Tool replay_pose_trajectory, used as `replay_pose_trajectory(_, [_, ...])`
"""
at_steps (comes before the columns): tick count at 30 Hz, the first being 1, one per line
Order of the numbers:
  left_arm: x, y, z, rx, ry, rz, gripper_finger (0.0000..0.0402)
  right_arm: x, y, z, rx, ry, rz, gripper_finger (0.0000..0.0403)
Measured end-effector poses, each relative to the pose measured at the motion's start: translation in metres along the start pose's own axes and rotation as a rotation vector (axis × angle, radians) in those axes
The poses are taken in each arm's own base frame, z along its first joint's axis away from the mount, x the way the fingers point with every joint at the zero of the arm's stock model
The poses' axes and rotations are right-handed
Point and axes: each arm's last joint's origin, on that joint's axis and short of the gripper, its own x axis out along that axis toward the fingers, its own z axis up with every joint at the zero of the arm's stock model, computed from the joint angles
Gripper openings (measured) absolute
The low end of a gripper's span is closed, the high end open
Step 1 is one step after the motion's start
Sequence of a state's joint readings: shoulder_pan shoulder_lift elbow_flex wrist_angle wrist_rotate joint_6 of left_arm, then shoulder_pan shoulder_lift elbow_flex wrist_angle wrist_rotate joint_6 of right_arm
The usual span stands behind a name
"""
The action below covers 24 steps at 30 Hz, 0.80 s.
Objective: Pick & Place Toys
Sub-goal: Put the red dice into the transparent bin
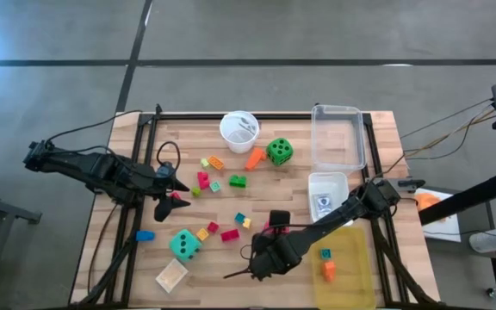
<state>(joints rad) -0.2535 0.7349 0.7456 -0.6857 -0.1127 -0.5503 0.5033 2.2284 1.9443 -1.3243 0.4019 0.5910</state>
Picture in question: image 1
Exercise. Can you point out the grey stand foot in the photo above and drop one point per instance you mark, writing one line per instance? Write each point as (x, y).
(11, 209)

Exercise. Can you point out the white teal small block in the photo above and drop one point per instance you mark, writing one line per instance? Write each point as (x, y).
(215, 186)

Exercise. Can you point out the yellow translucent bin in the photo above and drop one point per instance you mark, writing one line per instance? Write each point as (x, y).
(351, 267)

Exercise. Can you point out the caster wheel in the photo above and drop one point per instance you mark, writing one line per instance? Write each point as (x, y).
(494, 294)

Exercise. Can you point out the pale green small block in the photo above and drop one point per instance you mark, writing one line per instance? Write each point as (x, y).
(205, 163)

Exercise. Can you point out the orange carrot toy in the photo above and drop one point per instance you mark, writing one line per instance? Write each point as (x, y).
(254, 160)

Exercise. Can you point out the clear plastic bin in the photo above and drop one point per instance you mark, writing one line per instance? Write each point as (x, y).
(338, 142)

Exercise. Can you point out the lime small block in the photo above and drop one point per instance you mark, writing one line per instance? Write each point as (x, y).
(195, 191)

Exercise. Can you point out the green toy brick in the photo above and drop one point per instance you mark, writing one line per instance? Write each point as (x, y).
(237, 181)

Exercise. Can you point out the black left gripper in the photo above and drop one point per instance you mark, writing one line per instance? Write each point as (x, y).
(157, 188)

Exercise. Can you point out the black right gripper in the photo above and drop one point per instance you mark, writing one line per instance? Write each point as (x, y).
(274, 256)

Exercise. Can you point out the white paper sheet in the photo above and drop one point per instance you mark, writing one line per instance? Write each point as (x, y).
(446, 228)

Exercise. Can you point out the blue round-stud block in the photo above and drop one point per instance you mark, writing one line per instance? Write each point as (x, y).
(144, 236)

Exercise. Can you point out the black table frame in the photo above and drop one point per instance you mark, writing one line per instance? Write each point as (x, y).
(196, 116)

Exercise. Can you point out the teal foam die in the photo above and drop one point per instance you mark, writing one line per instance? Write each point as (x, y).
(177, 249)

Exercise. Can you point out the green foam die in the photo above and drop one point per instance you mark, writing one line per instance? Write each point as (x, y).
(279, 151)

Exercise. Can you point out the magenta stepped block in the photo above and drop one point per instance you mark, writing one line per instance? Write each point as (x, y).
(203, 181)

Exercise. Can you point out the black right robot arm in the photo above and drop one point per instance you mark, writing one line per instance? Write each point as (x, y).
(342, 211)

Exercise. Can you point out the orange printed object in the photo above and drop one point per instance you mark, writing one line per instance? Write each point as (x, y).
(426, 201)

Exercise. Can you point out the sealed card pack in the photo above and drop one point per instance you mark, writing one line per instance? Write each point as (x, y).
(323, 203)

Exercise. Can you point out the pink rectangular brick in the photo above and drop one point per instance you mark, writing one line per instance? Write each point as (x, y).
(230, 235)

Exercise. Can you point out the yellow square block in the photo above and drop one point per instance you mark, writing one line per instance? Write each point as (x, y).
(202, 234)

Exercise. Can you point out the red small block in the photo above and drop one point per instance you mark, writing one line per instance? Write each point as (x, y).
(212, 227)

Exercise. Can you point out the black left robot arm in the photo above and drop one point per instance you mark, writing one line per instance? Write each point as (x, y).
(80, 165)

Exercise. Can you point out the yellow small cube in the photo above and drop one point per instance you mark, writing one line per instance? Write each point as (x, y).
(246, 223)

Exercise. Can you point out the white plastic bin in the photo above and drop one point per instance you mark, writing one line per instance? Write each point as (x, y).
(325, 185)

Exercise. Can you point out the pink stepped brick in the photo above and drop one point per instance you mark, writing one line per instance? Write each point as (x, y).
(175, 196)

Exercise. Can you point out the teal small cube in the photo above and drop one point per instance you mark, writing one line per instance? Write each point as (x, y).
(239, 218)

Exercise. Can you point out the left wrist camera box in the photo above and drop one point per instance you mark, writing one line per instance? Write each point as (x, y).
(165, 170)

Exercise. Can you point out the black diagonal beam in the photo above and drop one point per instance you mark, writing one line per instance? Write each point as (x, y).
(467, 198)

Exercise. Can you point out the white round plastic cup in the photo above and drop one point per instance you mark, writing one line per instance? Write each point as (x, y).
(239, 138)

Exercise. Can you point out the teal studded block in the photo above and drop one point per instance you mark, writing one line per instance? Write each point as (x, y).
(326, 254)

